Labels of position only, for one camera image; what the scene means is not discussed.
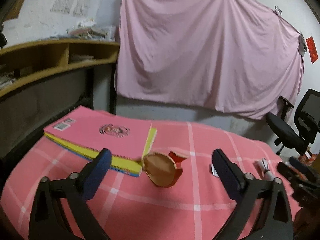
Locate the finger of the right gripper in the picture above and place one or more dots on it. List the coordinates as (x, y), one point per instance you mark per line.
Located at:
(308, 171)
(290, 173)

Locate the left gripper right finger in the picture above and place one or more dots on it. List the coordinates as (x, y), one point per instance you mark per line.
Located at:
(274, 220)

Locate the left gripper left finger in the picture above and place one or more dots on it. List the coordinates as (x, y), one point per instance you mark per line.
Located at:
(48, 219)

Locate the white tube wrapper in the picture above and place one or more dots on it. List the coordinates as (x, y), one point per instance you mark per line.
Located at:
(264, 170)

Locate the white blue sachet wrapper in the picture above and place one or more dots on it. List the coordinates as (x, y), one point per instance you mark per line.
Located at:
(213, 171)

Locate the red crushed paper cup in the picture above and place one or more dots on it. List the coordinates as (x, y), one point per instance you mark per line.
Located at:
(164, 170)

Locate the person right hand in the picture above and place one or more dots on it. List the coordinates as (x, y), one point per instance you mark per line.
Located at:
(306, 224)

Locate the yellow blue book below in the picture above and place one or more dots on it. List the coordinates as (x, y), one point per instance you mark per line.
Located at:
(118, 164)

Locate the pink book on top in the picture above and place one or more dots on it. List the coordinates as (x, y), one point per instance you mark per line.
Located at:
(124, 137)

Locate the newspapers in shelf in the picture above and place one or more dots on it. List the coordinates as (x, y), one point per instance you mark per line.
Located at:
(7, 79)

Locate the pink hanging sheet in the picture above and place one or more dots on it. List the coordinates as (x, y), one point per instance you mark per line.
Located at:
(232, 56)

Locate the stack of papers on shelf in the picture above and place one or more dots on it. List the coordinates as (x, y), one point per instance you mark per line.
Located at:
(88, 29)

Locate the paper calendar sheet right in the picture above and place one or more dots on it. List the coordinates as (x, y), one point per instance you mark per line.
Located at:
(81, 8)

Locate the red paper wall decoration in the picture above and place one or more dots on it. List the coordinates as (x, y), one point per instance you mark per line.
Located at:
(312, 49)

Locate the wooden wall shelf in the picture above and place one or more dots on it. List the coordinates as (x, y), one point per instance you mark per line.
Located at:
(33, 62)

